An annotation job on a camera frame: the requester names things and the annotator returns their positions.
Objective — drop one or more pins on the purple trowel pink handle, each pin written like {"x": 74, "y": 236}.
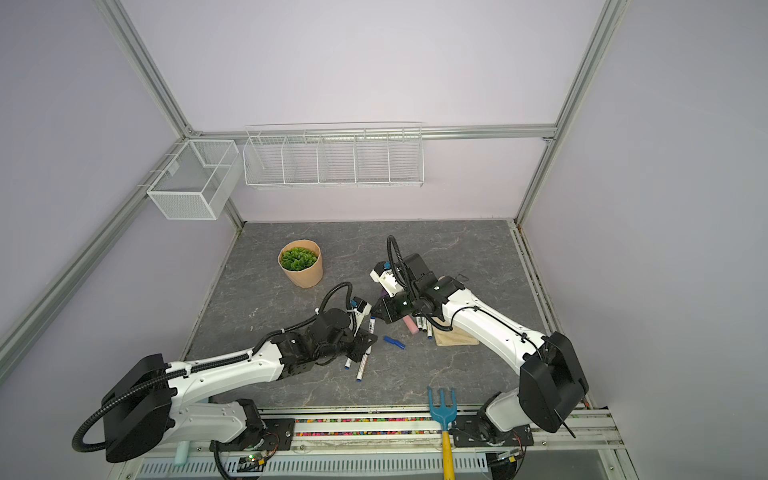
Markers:
{"x": 407, "y": 320}

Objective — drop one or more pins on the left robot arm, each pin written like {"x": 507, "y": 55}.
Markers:
{"x": 158, "y": 402}

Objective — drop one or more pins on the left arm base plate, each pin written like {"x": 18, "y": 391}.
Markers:
{"x": 275, "y": 434}

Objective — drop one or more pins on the blue pen cap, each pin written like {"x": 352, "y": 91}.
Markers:
{"x": 394, "y": 342}

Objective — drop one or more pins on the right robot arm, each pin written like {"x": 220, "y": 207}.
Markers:
{"x": 551, "y": 380}

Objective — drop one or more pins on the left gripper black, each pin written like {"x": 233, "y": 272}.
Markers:
{"x": 361, "y": 343}

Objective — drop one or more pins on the beige pot with green plant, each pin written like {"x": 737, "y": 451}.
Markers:
{"x": 302, "y": 262}

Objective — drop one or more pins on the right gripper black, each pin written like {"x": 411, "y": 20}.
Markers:
{"x": 389, "y": 315}

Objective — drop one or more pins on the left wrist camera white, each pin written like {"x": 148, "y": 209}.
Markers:
{"x": 360, "y": 310}

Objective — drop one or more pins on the beige work glove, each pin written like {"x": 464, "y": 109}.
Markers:
{"x": 456, "y": 336}

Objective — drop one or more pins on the white wire shelf basket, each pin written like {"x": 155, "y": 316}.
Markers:
{"x": 334, "y": 154}

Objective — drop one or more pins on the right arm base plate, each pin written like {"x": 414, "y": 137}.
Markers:
{"x": 474, "y": 431}

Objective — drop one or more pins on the teal rake yellow handle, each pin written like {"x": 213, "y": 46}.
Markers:
{"x": 443, "y": 409}

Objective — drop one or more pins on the white wire mesh box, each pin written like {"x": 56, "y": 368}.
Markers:
{"x": 198, "y": 180}

